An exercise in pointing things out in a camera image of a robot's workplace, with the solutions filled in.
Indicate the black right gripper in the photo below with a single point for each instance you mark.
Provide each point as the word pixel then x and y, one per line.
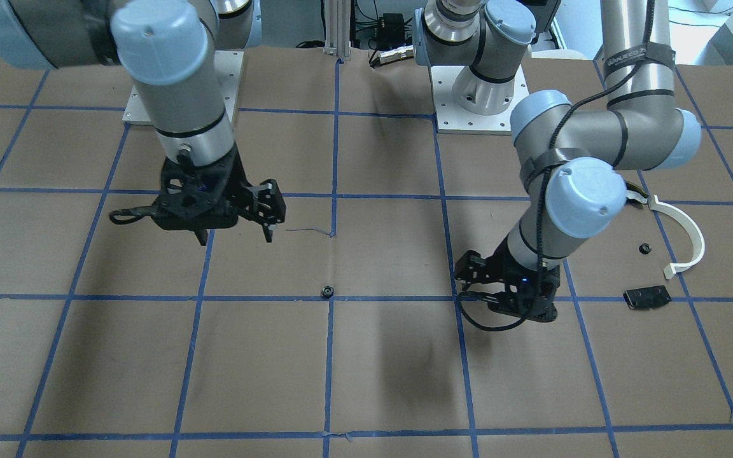
pixel 237 182

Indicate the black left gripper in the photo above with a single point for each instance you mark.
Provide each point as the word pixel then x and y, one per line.
pixel 492 270

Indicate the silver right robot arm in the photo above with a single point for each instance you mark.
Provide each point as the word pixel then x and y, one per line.
pixel 168 48

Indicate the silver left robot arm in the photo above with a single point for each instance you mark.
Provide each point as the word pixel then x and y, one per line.
pixel 570 153

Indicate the black rectangular plastic part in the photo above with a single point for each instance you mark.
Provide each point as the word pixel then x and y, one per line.
pixel 647 298

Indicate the olive brake shoe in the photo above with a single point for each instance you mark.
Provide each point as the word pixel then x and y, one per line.
pixel 635 194

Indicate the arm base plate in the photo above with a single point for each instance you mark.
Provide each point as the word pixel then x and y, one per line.
pixel 228 66
pixel 467 105

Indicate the aluminium frame post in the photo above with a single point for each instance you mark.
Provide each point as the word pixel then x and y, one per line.
pixel 337 23

